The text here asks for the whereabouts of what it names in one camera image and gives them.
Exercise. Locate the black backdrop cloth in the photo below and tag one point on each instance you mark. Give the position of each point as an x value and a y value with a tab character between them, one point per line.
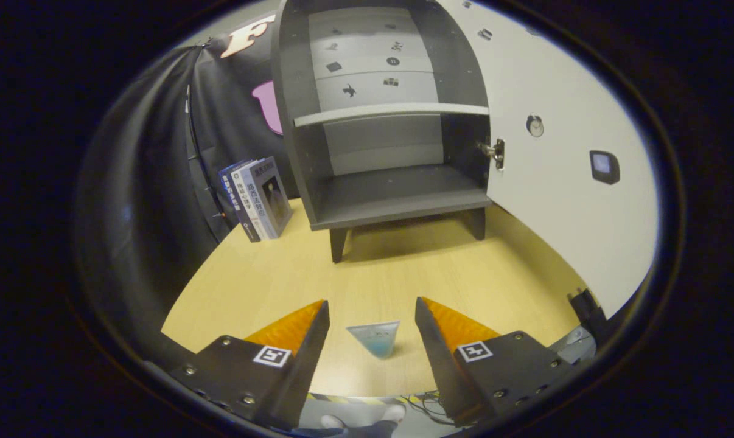
136	182

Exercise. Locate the clear cup with blue liquid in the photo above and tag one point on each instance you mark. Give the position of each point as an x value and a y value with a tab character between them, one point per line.
376	340

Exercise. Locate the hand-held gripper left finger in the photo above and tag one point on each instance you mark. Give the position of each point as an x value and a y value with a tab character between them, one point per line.
306	365

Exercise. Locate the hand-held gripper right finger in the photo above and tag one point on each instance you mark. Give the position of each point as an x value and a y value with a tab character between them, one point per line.
440	365

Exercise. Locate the grey cabinet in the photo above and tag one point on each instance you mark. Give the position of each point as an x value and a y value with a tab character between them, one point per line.
397	188

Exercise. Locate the white spine book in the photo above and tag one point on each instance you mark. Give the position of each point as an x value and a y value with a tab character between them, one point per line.
245	201

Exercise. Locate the person's white shoe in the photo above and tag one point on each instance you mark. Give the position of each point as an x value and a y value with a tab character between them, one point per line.
332	421
394	413

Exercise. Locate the grey cover book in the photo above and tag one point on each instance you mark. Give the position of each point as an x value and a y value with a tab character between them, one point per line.
276	198

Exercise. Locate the white cabinet door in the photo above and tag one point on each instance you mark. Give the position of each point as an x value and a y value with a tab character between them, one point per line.
555	201

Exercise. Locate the metal door hinge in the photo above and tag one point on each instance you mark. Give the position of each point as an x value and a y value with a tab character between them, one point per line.
498	152

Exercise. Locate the grey cabinet shelf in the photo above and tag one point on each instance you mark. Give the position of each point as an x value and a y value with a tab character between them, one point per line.
391	112

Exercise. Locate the black bracket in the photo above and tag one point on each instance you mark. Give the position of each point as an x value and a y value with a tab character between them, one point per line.
586	310

